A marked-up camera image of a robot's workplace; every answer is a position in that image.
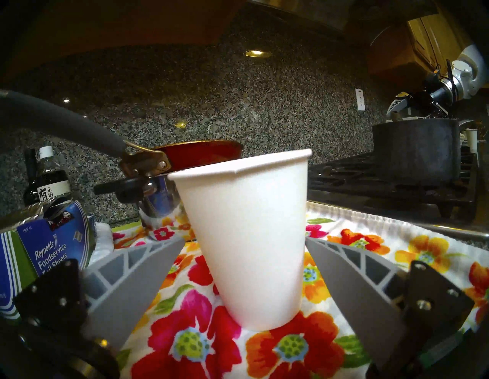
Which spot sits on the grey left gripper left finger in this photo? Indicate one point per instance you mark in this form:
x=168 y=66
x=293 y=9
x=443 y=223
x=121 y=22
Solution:
x=126 y=282

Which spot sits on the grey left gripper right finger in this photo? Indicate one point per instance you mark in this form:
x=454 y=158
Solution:
x=363 y=294

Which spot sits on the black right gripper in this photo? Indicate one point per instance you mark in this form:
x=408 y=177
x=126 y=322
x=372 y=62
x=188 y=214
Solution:
x=433 y=95

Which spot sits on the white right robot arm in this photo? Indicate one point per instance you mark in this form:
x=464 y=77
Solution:
x=470 y=72

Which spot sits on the shiny steel stock pot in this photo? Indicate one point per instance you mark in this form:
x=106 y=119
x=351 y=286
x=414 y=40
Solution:
x=160 y=202

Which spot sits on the dark grey saucepan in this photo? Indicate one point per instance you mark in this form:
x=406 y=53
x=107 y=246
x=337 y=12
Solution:
x=416 y=153

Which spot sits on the small white paper cup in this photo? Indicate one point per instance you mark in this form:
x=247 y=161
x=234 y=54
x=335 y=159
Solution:
x=472 y=139

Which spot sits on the blue foil sheet box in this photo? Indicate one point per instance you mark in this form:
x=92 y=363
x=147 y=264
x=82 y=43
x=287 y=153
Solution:
x=46 y=248

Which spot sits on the stainless steel gas cooktop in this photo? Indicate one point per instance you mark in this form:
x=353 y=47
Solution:
x=382 y=191

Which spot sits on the floral kitchen towel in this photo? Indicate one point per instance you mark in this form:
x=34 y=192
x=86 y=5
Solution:
x=198 y=344

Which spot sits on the dark bottle white cap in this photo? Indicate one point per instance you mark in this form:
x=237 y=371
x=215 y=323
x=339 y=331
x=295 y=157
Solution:
x=53 y=183

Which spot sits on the dark bottle black cap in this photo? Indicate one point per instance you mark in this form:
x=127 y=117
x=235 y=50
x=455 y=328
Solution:
x=30 y=191

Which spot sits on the steel range hood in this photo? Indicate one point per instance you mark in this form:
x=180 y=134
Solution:
x=313 y=15

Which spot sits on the white wall power outlet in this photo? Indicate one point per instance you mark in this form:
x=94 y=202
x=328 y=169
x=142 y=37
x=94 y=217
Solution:
x=360 y=99

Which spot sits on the wooden wall cabinet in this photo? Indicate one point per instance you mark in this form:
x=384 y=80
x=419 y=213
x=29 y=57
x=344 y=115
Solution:
x=114 y=26
x=431 y=38

